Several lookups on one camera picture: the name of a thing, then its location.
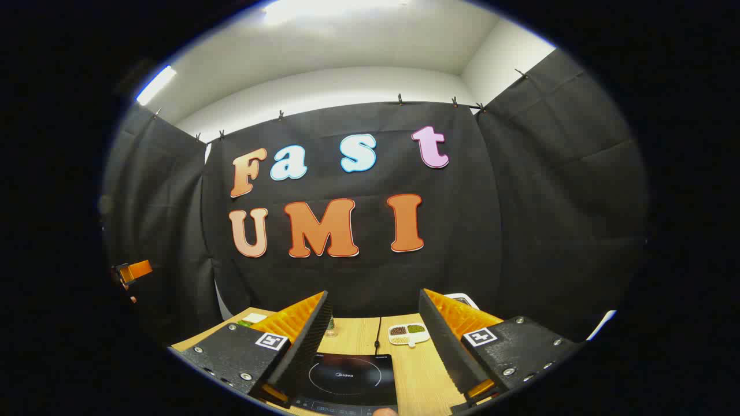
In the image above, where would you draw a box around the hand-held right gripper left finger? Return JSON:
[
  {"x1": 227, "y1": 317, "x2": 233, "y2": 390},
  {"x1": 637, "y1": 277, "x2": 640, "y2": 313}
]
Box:
[{"x1": 168, "y1": 291, "x2": 334, "y2": 408}]

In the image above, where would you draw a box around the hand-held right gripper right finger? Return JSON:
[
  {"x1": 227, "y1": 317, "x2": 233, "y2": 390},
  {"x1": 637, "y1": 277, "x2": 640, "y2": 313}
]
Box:
[{"x1": 418, "y1": 288, "x2": 584, "y2": 414}]

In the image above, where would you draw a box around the black induction cooktop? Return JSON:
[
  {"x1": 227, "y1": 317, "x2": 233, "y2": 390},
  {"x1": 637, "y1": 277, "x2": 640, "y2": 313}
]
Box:
[{"x1": 292, "y1": 354, "x2": 399, "y2": 416}]

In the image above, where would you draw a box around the white seasoning dish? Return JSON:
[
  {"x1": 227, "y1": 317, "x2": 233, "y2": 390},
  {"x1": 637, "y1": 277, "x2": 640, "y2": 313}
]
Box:
[{"x1": 388, "y1": 324, "x2": 431, "y2": 348}]

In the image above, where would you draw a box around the white box appliance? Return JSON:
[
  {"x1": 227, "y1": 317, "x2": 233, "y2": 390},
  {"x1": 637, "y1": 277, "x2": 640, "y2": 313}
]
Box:
[{"x1": 444, "y1": 293, "x2": 479, "y2": 311}]

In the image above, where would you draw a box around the black backdrop cloth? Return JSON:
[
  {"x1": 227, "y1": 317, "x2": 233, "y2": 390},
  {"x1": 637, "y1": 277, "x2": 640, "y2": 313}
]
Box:
[{"x1": 101, "y1": 49, "x2": 651, "y2": 347}]

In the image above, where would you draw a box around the ceiling light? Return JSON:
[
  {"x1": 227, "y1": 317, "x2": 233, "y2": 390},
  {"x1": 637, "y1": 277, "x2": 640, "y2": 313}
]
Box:
[{"x1": 136, "y1": 65, "x2": 177, "y2": 106}]

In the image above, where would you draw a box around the row of black cloth clips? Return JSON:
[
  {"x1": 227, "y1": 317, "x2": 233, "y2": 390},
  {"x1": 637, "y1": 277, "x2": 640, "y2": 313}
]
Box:
[{"x1": 151, "y1": 68, "x2": 530, "y2": 144}]

